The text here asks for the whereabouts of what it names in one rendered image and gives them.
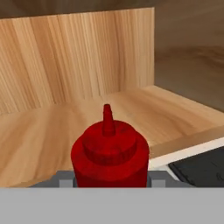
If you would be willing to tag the black stove hob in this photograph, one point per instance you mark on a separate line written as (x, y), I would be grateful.
(201, 170)

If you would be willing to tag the red ketchup bottle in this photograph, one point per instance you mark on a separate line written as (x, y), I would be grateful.
(109, 157)

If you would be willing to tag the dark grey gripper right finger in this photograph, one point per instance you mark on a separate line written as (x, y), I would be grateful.
(163, 180)

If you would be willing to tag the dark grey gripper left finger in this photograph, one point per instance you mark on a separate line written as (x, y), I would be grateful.
(62, 180)

